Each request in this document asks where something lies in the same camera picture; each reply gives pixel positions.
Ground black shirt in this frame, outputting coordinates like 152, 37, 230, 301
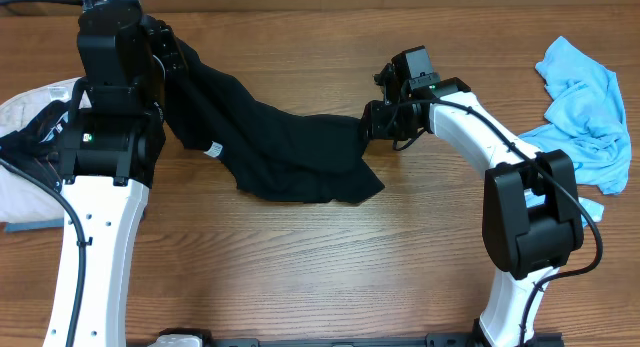
165, 43, 384, 204

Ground light blue shirt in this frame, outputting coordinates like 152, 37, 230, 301
517, 35, 633, 227

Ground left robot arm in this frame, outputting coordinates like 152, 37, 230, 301
44, 0, 184, 346

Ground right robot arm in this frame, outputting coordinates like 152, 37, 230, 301
359, 46, 584, 346

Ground black patterned shorts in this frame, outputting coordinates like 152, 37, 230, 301
1, 101, 70, 192

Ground beige folded garment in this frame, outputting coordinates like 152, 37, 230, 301
1, 78, 76, 224

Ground blue denim garment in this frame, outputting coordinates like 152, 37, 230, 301
5, 218, 64, 233

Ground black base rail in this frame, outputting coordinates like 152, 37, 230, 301
124, 327, 565, 347

